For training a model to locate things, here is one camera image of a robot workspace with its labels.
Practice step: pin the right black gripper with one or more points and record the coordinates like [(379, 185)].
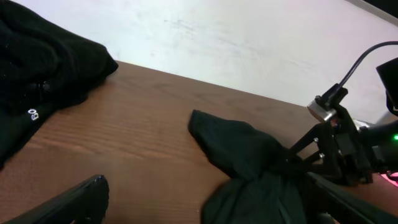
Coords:
[(344, 157)]

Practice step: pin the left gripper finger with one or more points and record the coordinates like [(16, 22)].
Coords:
[(86, 202)]

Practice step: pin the black t-shirt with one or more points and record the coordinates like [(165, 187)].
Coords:
[(263, 187)]

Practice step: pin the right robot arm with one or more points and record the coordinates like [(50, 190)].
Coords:
[(380, 142)]

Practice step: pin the coral pink t-shirt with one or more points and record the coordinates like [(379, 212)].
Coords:
[(392, 179)]

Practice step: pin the folded black pants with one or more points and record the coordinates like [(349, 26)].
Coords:
[(44, 68)]

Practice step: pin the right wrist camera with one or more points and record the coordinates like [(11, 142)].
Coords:
[(319, 113)]

